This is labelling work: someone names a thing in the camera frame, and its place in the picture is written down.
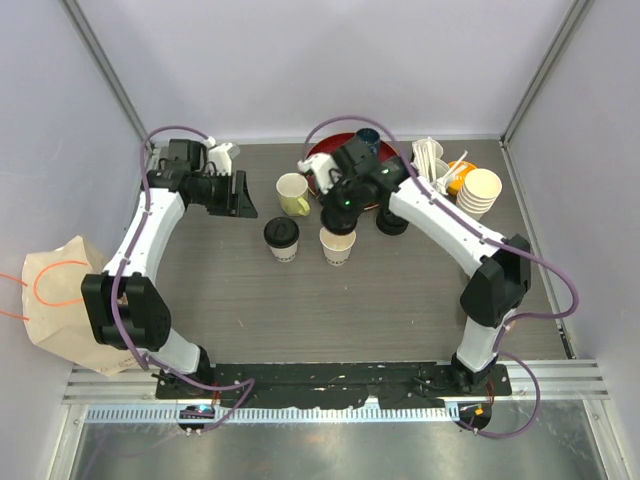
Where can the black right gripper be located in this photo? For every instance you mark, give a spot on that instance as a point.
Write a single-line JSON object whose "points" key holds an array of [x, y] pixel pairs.
{"points": [[339, 216]]}

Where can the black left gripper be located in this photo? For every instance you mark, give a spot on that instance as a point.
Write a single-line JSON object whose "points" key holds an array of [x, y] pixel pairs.
{"points": [[238, 204]]}

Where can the white paper cup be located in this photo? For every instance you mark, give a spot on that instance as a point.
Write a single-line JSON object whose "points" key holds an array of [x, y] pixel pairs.
{"points": [[336, 248], [284, 254]]}

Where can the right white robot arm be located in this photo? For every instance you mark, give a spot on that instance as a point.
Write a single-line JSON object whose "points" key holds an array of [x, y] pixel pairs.
{"points": [[498, 269]]}

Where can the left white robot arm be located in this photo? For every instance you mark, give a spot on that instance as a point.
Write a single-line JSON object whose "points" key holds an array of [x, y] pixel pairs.
{"points": [[124, 308]]}

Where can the brown paper takeout bag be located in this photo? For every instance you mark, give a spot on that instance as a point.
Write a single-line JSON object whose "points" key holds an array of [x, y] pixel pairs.
{"points": [[57, 320]]}

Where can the dark blue ceramic mug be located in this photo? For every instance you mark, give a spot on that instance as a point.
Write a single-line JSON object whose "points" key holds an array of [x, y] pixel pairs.
{"points": [[371, 138]]}

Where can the red lacquer round tray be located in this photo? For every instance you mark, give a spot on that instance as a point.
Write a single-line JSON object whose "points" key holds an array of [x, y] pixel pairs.
{"points": [[332, 142]]}

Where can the yellow-green ceramic mug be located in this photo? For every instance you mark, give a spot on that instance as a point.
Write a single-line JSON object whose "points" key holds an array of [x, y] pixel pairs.
{"points": [[292, 191]]}

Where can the stack of black lids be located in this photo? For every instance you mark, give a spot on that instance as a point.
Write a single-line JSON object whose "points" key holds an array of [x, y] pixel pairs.
{"points": [[390, 224]]}

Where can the small paper cup with stirrers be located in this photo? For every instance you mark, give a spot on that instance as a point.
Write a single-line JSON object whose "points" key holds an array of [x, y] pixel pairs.
{"points": [[425, 150]]}

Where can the white stirrer holder cup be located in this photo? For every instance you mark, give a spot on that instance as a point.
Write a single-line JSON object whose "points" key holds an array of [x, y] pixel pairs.
{"points": [[433, 175]]}

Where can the orange round container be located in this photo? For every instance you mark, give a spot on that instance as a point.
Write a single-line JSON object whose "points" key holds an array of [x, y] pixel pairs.
{"points": [[456, 180]]}

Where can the stack of white paper cups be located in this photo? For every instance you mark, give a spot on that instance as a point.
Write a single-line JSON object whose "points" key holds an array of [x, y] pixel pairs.
{"points": [[479, 191]]}

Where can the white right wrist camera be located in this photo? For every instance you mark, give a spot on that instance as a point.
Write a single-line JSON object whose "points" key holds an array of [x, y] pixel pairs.
{"points": [[324, 170]]}

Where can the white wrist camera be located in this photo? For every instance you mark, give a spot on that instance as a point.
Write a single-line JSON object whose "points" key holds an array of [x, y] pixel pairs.
{"points": [[324, 170], [220, 156]]}

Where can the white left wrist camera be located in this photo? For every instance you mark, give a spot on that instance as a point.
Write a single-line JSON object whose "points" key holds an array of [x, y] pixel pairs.
{"points": [[220, 156]]}

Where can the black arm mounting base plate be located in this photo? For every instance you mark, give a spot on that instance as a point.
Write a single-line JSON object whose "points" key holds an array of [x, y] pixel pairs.
{"points": [[396, 385]]}

